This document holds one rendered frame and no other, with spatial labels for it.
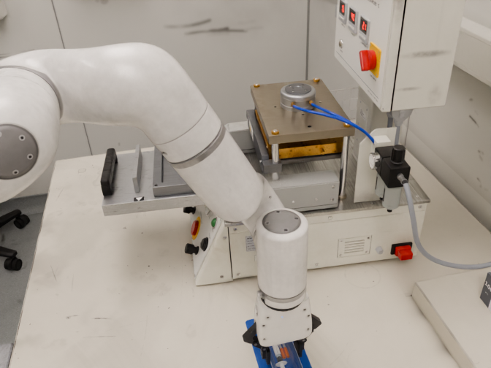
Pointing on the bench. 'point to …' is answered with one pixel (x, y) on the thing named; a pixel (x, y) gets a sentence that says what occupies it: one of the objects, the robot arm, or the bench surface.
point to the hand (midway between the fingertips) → (282, 349)
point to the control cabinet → (394, 66)
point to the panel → (205, 231)
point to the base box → (320, 242)
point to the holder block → (166, 177)
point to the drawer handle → (108, 171)
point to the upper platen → (305, 148)
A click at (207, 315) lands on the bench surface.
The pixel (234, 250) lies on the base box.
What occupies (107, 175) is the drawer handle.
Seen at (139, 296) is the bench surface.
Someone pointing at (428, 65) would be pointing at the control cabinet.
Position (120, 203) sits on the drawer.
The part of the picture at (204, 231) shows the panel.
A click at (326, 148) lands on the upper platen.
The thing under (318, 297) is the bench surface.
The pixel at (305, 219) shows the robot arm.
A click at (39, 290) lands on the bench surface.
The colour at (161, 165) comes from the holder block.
